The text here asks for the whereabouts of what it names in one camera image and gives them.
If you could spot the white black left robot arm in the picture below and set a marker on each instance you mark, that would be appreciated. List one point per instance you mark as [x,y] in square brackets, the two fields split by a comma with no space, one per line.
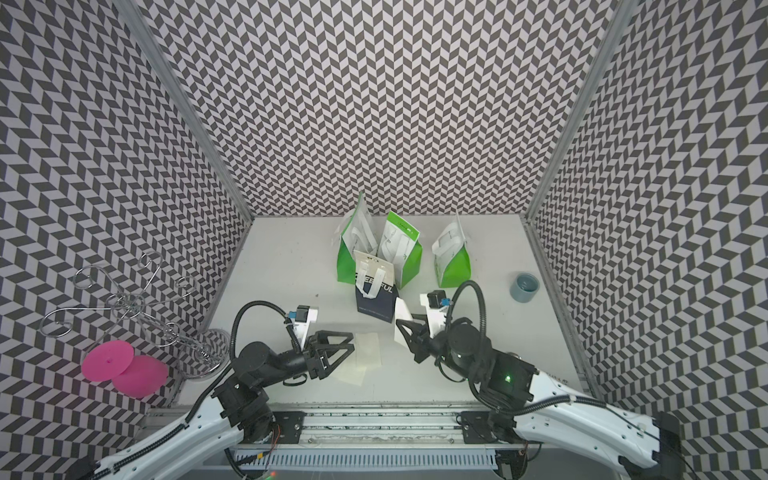
[232,409]

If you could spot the green white tea bag left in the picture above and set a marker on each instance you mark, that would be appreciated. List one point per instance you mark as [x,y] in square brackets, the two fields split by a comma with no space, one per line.
[354,234]

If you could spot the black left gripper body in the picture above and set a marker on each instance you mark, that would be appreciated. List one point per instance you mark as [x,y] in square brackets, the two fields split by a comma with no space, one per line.
[293,362]

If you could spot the green white tea bag middle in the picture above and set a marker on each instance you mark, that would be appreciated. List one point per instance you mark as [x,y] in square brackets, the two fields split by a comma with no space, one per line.
[400,245]

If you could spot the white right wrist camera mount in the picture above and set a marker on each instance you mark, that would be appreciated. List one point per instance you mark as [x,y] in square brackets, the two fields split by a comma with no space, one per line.
[436,304]

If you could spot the navy and cream tote bag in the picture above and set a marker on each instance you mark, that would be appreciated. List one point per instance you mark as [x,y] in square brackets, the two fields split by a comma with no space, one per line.
[375,287]

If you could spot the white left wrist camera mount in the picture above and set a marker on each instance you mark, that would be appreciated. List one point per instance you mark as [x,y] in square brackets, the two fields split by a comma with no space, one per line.
[298,323]

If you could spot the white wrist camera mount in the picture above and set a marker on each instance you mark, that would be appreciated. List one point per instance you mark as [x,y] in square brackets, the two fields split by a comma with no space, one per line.
[436,304]
[298,323]

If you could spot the green white tea bag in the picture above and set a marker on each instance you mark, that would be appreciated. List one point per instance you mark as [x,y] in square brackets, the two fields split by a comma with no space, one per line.
[452,262]
[400,245]
[354,234]

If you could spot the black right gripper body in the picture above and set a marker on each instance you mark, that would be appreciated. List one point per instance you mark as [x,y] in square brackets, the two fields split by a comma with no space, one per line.
[442,347]

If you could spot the blue-grey ceramic cup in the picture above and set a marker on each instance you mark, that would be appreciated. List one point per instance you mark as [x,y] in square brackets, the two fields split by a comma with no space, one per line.
[524,287]

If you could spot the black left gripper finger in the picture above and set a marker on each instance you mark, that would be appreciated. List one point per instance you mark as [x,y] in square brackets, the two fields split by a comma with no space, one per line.
[331,342]
[323,360]

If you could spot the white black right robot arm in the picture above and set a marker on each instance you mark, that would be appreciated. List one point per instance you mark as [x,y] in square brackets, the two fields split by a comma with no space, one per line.
[525,403]

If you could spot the pink plastic disc spool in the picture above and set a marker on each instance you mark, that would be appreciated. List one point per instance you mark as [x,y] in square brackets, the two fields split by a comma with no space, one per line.
[137,376]

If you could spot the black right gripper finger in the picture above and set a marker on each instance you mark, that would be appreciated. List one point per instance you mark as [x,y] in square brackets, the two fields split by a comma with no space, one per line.
[409,328]
[423,348]

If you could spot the silver wire rack stand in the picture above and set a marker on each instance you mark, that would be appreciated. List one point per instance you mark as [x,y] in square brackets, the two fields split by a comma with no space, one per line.
[200,355]

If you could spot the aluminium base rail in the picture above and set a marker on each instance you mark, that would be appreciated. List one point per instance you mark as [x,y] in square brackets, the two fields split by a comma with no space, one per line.
[396,437]

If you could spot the green white tea bag right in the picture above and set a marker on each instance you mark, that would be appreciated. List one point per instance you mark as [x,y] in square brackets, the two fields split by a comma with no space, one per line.
[452,262]

